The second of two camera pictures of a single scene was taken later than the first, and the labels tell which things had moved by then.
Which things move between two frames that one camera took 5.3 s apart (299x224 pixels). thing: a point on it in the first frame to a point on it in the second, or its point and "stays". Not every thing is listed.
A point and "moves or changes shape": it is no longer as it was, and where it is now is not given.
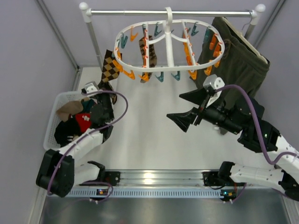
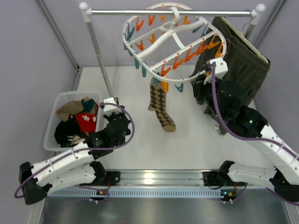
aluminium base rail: [151, 184] stays
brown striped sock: [67, 108] stays
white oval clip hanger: [168, 22] moves or changes shape
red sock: [84, 120] stays
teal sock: [87, 105] stays
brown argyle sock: [153, 59] to [158, 99]
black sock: [66, 131] stays
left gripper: [103, 108] to [116, 119]
